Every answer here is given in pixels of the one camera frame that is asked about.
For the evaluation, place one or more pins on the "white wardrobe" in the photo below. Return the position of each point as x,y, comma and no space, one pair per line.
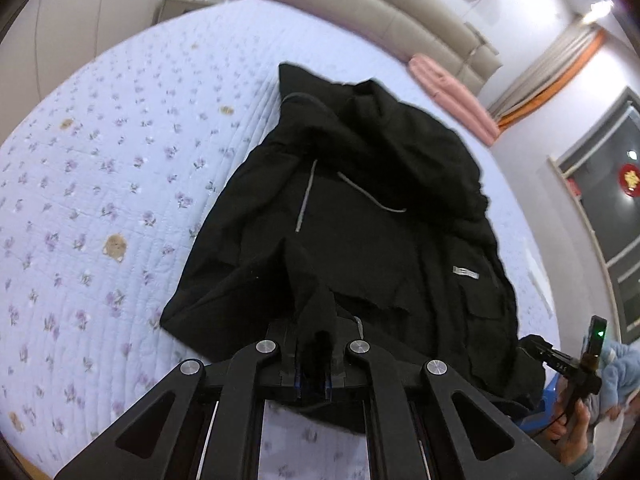
75,10

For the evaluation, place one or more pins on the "grey nightstand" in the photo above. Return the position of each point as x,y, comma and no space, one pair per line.
185,7

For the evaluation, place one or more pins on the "person's right hand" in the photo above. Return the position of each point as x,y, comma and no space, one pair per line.
575,435

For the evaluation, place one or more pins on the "red round window decoration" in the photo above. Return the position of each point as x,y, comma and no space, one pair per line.
631,177

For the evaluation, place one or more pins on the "beige and orange curtain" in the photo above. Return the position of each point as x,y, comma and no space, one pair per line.
550,70

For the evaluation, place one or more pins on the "light blue fluffy clothing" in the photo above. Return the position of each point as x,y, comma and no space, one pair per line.
615,375

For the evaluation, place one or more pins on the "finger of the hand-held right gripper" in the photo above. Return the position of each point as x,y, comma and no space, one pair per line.
535,346

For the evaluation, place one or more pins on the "dark window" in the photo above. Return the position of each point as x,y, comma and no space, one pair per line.
610,220

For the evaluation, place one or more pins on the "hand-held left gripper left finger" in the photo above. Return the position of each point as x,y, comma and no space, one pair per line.
287,380

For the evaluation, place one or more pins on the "beige padded headboard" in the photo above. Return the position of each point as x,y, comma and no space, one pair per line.
375,5

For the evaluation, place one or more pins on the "folded pink blanket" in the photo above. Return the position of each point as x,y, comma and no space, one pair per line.
450,95

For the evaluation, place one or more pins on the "black hooded jacket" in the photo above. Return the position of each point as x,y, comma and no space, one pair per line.
400,235

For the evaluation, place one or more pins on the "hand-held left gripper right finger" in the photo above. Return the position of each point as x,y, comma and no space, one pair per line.
340,380

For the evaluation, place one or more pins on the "bed with floral sheet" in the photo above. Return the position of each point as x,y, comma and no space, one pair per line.
125,160

